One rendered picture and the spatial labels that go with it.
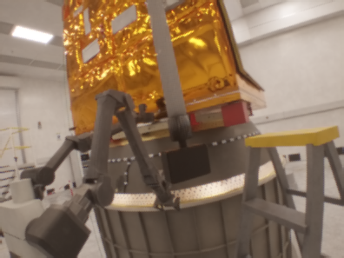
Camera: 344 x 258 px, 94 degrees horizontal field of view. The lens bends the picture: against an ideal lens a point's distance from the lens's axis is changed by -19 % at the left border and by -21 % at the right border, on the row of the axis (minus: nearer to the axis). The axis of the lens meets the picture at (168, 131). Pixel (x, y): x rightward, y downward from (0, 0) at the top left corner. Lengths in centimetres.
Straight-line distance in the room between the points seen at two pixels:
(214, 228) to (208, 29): 134
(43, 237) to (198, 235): 106
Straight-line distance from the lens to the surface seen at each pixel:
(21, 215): 68
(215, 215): 140
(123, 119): 81
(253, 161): 99
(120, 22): 202
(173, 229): 142
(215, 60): 130
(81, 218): 59
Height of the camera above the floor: 159
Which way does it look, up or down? 2 degrees up
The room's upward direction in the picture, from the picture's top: 11 degrees counter-clockwise
